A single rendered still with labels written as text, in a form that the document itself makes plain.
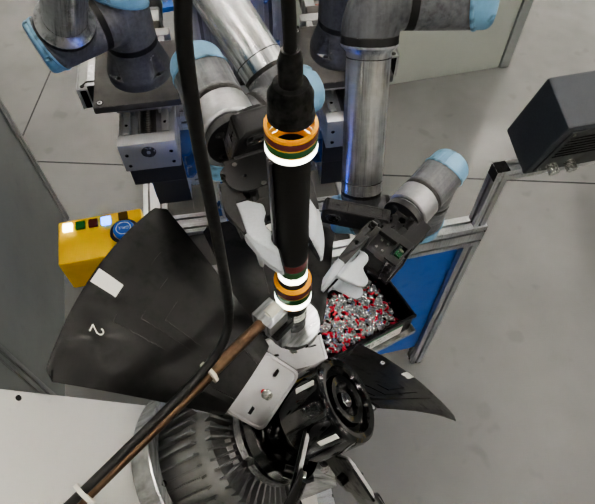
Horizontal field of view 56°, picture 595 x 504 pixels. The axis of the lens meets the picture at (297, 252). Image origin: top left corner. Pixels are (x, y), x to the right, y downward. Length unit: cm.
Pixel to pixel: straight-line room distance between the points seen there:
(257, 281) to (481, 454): 137
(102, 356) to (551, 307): 198
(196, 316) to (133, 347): 8
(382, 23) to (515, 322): 159
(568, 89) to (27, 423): 103
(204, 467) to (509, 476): 145
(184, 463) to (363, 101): 62
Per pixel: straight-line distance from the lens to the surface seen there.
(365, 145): 100
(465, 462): 208
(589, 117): 117
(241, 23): 88
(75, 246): 113
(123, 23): 133
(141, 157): 141
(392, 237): 91
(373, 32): 95
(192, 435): 82
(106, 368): 66
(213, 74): 73
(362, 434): 77
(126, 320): 65
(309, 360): 82
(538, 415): 220
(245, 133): 55
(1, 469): 76
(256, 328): 64
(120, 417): 87
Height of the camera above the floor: 195
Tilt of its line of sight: 57 degrees down
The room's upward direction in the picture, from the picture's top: straight up
